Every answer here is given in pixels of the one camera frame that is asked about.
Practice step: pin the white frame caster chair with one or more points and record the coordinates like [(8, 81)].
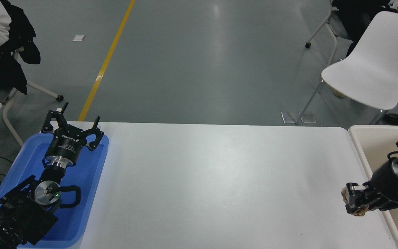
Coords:
[(330, 31), (40, 89)]

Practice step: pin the blue plastic tray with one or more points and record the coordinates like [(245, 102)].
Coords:
[(81, 193)]

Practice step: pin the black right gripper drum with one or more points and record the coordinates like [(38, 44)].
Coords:
[(387, 190)]

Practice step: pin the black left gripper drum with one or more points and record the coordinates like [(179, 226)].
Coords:
[(66, 145)]

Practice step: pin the clear floor plate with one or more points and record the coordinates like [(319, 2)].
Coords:
[(288, 118), (309, 118)]

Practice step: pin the tan paper ball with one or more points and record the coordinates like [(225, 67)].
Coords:
[(360, 212)]

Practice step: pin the white shell chair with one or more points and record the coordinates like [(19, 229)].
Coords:
[(375, 65)]

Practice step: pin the white paper scrap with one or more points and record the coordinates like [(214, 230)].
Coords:
[(78, 37)]

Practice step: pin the black jacket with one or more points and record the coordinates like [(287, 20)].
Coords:
[(12, 38)]

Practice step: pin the large pale bin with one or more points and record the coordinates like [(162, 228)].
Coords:
[(371, 148)]

